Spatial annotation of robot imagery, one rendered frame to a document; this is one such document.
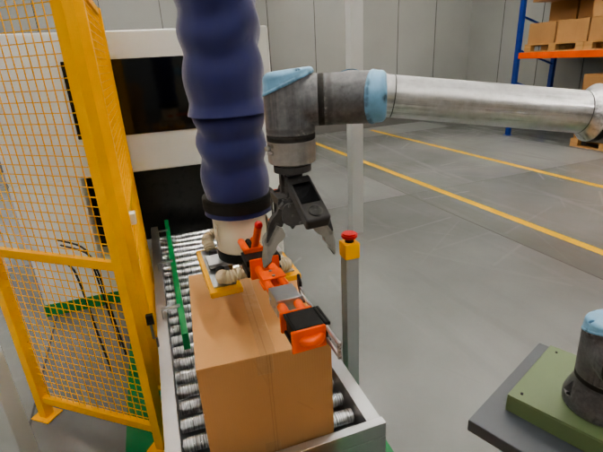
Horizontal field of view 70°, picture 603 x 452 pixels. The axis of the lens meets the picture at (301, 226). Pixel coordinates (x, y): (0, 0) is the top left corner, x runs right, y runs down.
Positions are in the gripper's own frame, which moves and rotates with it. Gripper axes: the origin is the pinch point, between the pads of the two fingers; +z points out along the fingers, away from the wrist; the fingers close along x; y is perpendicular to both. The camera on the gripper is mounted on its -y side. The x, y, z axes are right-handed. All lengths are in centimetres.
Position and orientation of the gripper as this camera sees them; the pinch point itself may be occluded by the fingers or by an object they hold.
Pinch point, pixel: (301, 263)
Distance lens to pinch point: 87.0
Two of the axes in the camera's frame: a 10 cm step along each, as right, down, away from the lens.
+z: 0.5, 9.3, 3.6
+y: -3.3, -3.3, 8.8
